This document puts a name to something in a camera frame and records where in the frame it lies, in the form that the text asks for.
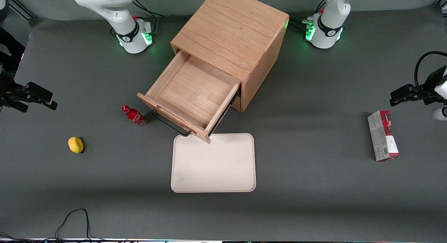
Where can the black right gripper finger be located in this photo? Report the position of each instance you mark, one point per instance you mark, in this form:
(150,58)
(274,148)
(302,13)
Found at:
(14,103)
(38,94)

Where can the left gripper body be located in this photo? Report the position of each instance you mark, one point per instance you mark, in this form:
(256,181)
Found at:
(429,87)

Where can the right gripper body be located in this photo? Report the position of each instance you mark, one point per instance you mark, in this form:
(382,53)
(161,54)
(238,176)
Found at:
(7,86)

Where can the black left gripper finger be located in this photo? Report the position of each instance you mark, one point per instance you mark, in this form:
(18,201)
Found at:
(405,94)
(429,99)

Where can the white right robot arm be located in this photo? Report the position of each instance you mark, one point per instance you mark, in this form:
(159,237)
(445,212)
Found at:
(104,5)

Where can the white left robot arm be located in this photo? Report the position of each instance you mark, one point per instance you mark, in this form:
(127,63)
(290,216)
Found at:
(328,33)

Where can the wooden drawer cabinet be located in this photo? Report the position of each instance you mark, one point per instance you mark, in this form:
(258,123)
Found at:
(230,30)

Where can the red plaid carton box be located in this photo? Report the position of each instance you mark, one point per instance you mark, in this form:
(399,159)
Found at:
(382,138)

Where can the yellow lemon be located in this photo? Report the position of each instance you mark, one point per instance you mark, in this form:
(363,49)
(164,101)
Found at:
(75,145)

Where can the red cola bottle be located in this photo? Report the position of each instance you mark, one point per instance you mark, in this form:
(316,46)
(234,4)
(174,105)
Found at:
(134,115)

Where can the beige plastic tray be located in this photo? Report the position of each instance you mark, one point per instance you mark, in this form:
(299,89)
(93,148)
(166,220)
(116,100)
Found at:
(213,166)

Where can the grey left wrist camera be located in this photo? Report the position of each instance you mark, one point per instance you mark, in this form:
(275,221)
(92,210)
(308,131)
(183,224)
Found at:
(440,113)

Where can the black aluminium frame rail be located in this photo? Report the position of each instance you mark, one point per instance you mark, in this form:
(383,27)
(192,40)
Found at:
(21,9)

